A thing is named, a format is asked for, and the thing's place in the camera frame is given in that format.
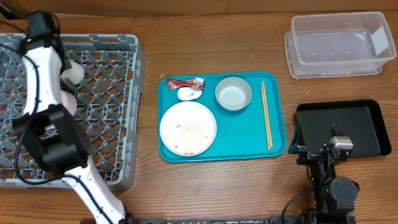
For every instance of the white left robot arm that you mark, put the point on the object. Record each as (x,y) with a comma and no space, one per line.
(49,132)

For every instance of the black plastic tray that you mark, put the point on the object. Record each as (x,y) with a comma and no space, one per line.
(360,120)

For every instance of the grey dishwasher rack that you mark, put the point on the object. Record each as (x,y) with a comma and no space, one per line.
(107,103)

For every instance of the grey small bowl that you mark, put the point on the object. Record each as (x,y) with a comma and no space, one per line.
(233,93)

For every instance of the clear plastic bin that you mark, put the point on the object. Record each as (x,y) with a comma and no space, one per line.
(372,25)

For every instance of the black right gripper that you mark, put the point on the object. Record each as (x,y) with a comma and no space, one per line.
(310,156)

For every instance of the crumpled white tissue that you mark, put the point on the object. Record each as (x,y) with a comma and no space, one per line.
(188,93)

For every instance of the white dirty plate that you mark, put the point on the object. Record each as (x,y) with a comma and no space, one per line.
(188,128)

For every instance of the white paper cup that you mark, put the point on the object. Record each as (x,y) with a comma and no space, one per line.
(75,74)

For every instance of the wooden chopstick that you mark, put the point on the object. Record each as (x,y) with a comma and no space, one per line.
(269,119)
(266,116)

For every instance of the pink cup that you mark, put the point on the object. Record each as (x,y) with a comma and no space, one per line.
(69,102)

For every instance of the blue serving tray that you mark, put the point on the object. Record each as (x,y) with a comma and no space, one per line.
(240,134)

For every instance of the red snack wrapper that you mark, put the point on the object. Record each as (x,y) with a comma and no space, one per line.
(197,83)

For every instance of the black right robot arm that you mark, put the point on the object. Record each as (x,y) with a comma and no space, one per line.
(334,196)

